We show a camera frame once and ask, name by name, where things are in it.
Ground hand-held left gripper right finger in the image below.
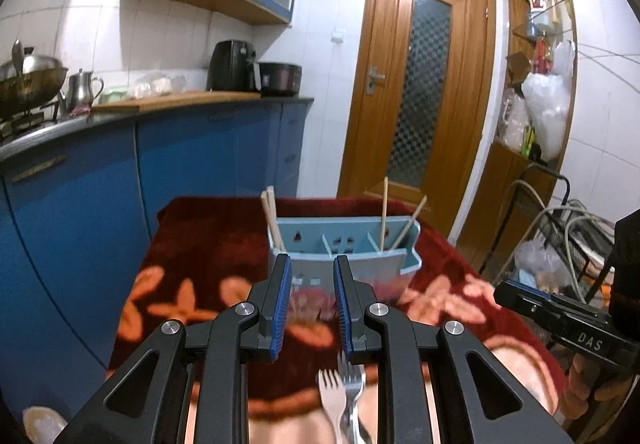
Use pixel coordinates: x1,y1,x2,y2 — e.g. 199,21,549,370
332,254,576,444

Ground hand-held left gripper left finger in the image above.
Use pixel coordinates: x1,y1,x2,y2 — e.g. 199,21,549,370
65,254,293,444

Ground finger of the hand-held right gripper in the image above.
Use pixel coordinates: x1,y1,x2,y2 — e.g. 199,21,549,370
494,283,566,332
504,280,557,302

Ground light blue utensil box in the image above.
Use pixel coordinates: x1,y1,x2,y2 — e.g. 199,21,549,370
267,216,425,322

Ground wooden chopstick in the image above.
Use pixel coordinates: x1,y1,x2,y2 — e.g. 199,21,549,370
391,195,428,249
382,177,390,251
260,191,283,252
266,186,287,252

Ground metal fork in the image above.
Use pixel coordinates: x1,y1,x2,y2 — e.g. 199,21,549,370
337,351,373,444

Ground white plastic fork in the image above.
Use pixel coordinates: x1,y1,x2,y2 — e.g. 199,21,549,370
318,369,351,444

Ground person's right hand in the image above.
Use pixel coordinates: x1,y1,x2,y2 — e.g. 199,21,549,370
562,353,638,425

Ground clear plastic bag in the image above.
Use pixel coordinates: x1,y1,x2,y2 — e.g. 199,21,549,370
512,241,551,285

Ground red and pink printed blanket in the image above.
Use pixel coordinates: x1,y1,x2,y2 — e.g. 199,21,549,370
107,196,568,444

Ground wooden shelf niche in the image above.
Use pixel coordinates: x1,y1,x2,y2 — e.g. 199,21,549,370
457,0,578,275

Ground black metal cart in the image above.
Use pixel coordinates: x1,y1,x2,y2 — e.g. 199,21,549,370
477,164,621,309

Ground small white plastic bag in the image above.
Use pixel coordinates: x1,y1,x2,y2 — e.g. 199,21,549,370
500,88,531,149

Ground large white plastic bag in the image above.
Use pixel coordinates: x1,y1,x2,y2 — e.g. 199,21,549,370
521,41,576,162

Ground brown cardboard box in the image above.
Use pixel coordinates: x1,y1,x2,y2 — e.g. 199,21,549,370
506,51,533,87

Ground dark rice cooker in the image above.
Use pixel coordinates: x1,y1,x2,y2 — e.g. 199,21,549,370
257,62,303,98

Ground wooden cutting board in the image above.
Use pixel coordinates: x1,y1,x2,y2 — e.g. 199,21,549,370
91,91,262,113

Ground red bottle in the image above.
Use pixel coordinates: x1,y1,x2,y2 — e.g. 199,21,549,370
532,38,551,74

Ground black air fryer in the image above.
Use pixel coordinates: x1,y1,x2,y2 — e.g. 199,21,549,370
206,40,261,93

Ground bags of food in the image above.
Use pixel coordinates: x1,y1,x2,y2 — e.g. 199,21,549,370
131,72,188,98

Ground pale round object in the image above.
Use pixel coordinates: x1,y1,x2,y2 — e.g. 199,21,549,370
22,405,69,444

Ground wooden door with glass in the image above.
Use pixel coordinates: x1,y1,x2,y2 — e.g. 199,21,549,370
336,0,497,245

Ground steel kettle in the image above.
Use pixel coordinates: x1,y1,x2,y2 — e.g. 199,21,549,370
62,68,105,110

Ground gas stove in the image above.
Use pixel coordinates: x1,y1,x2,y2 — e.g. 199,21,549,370
0,100,60,142

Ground steel wok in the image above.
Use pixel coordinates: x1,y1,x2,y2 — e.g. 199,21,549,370
0,40,69,121

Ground metal door handle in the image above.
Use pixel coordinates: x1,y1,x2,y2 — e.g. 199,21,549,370
365,65,387,96

